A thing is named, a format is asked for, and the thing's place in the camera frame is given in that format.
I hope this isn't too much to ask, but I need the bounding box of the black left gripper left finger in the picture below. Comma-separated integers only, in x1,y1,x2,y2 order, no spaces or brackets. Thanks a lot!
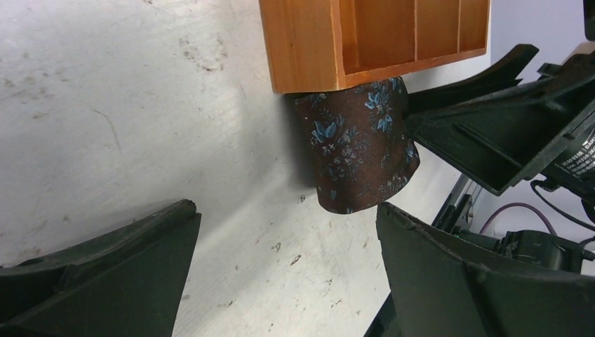
1,199,201,336

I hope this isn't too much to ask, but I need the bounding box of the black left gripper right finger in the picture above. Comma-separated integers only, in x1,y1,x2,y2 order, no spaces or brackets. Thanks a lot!
375,202,594,336

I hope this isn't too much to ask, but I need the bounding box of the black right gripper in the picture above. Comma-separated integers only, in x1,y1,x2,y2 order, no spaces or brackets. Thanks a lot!
403,44,594,223

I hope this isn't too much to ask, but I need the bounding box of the brown floral tie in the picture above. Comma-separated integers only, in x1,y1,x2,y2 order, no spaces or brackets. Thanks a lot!
295,77,420,214

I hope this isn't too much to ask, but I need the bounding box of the wooden compartment tray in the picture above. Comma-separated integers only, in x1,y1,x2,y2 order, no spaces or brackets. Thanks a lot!
259,0,490,93

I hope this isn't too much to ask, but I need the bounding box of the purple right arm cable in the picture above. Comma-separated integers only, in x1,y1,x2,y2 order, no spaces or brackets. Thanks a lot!
479,202,559,236

